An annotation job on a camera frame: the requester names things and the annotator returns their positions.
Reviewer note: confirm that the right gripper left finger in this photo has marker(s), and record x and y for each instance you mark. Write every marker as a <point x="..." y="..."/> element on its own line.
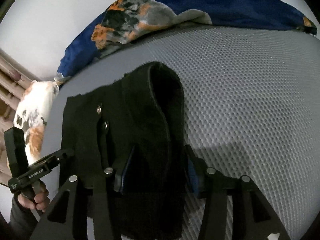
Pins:
<point x="120" y="167"/>

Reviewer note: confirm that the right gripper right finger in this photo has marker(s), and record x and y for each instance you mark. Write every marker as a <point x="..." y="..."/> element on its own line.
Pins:
<point x="194" y="171"/>

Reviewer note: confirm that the black pants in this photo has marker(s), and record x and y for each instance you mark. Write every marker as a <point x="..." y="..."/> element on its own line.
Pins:
<point x="141" y="114"/>

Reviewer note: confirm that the person's left forearm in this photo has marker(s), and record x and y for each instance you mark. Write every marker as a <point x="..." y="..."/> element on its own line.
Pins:
<point x="22" y="221"/>

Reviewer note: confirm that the person's left hand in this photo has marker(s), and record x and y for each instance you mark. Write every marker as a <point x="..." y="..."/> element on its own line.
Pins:
<point x="40" y="201"/>

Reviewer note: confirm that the white orange floral pillow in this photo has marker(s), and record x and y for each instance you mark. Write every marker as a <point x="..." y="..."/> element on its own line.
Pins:
<point x="32" y="115"/>

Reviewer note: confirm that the grey mesh mattress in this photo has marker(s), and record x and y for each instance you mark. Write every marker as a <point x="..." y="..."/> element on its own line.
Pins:
<point x="251" y="106"/>

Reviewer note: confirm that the wooden headboard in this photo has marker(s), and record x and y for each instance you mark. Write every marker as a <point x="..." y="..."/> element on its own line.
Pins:
<point x="14" y="80"/>

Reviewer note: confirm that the blue floral blanket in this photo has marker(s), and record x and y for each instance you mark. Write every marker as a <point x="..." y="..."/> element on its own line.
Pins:
<point x="127" y="20"/>

